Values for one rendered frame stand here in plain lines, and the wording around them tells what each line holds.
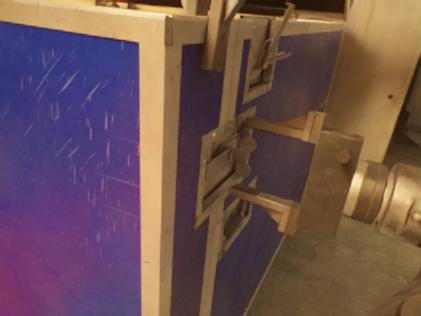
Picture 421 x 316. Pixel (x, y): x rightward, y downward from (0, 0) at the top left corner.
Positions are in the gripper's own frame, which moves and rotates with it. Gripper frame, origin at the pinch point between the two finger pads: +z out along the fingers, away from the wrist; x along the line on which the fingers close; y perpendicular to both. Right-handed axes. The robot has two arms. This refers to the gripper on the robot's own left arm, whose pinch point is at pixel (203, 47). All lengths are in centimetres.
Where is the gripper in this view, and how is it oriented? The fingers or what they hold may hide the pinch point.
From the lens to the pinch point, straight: 33.3
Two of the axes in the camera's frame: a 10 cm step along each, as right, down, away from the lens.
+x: -8.8, -2.7, 3.9
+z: -1.6, 9.5, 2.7
